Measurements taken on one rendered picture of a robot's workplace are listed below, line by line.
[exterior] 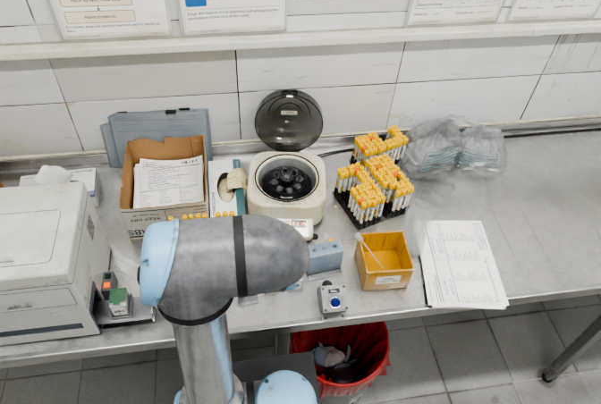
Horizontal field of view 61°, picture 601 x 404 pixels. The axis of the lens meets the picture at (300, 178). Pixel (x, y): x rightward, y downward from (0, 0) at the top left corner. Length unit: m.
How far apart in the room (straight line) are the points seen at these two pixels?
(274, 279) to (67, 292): 0.68
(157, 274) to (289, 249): 0.18
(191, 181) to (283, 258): 0.96
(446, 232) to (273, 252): 1.01
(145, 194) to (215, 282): 0.96
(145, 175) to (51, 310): 0.53
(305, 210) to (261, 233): 0.81
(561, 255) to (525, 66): 0.63
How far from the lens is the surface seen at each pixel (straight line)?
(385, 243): 1.52
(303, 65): 1.60
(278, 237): 0.71
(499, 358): 2.52
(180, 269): 0.69
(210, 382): 0.91
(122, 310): 1.40
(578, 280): 1.72
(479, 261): 1.61
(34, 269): 1.25
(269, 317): 1.42
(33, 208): 1.36
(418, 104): 1.82
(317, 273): 1.48
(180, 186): 1.63
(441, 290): 1.51
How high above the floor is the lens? 2.14
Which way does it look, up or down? 47 degrees down
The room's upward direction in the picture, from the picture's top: 4 degrees clockwise
